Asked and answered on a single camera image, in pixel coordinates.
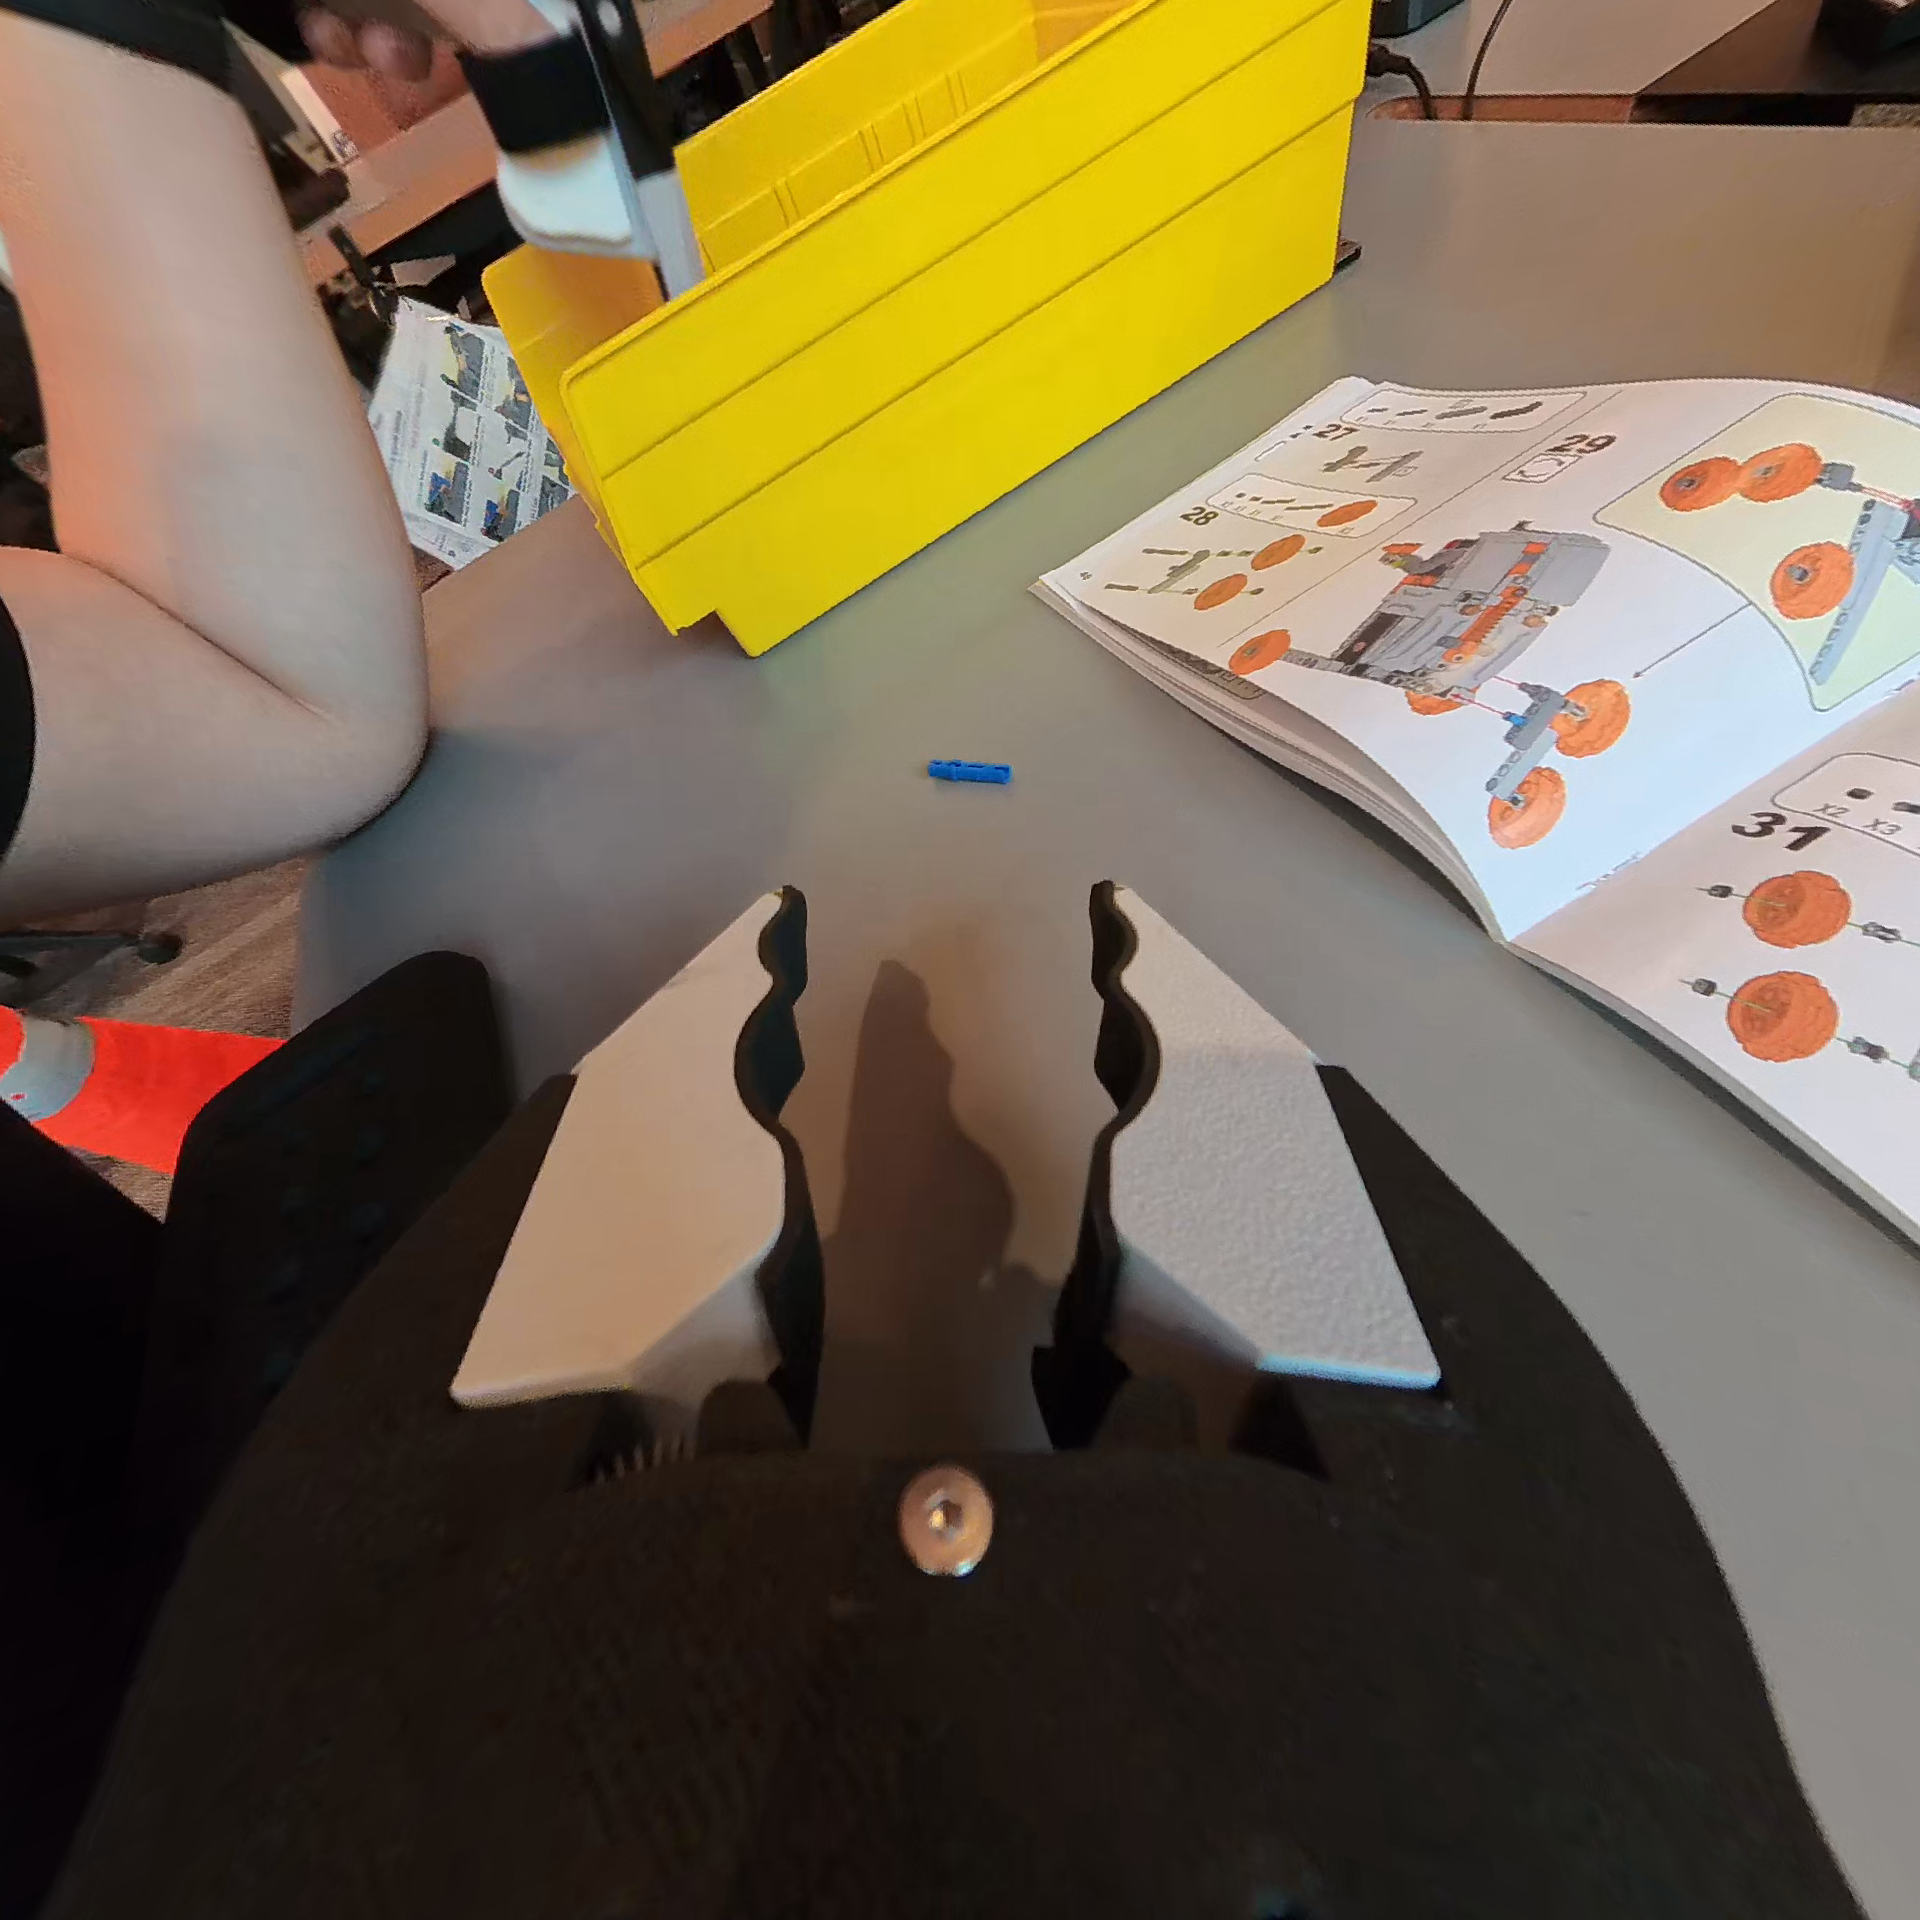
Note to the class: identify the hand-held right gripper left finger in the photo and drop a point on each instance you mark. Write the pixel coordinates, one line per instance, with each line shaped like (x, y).
(645, 1186)

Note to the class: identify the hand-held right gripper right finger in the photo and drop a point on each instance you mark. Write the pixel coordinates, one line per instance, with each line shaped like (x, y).
(1243, 1186)

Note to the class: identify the yellow plastic bin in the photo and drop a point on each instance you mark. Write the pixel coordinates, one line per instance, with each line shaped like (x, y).
(930, 376)

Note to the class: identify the instruction booklet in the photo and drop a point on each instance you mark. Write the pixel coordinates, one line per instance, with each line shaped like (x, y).
(1620, 962)

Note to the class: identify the long blue peg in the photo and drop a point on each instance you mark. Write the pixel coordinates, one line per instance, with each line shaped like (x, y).
(970, 774)

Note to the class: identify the person's left forearm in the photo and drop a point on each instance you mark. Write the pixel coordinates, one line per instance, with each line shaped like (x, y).
(224, 376)

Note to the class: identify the grey desk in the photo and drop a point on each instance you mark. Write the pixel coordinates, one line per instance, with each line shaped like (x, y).
(1201, 901)

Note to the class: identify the black desk mat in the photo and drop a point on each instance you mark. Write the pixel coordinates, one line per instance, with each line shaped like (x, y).
(1798, 44)

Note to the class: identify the person's left hand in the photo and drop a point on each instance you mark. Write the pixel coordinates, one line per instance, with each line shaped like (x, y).
(404, 34)

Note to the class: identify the brown table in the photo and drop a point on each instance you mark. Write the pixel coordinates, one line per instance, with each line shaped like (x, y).
(442, 167)

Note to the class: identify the printed photo leaflet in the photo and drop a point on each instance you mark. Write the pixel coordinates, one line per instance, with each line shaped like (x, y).
(464, 436)

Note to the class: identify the orange traffic cone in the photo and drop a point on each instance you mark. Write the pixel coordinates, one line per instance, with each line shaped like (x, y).
(136, 1090)

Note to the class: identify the black chair base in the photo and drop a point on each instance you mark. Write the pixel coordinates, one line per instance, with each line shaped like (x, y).
(89, 946)

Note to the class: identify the person's black shirt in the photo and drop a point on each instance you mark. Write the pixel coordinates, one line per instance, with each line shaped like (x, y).
(60, 1349)

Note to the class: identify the black power box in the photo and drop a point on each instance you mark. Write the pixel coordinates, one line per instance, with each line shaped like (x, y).
(1410, 14)

